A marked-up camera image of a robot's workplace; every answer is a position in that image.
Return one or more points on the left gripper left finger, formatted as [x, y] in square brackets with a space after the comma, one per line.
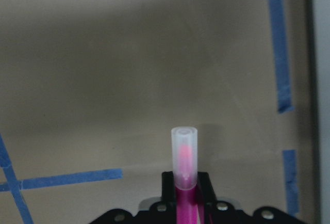
[168, 190]

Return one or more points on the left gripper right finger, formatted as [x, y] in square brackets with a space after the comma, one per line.
[205, 192]

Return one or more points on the pink marker pen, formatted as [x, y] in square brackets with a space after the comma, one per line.
[184, 160]

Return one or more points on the silver grey laptop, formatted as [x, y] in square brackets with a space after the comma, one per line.
[318, 42]

